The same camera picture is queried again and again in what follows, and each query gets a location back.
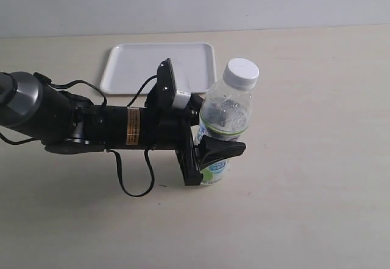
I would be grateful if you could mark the clear plastic water bottle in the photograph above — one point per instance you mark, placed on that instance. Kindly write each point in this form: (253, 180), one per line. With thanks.
(225, 113)

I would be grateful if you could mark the white plastic tray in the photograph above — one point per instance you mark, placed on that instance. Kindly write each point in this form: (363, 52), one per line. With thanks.
(130, 64)

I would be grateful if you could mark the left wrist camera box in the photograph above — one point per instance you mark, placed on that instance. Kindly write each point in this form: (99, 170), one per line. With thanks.
(173, 88)

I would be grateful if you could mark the white bottle cap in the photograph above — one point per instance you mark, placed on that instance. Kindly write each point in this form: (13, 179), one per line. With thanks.
(241, 74)

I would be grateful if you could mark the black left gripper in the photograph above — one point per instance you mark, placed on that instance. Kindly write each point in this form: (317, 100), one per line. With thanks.
(170, 129)

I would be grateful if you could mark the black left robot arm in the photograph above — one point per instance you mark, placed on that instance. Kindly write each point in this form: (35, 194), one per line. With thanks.
(67, 123)

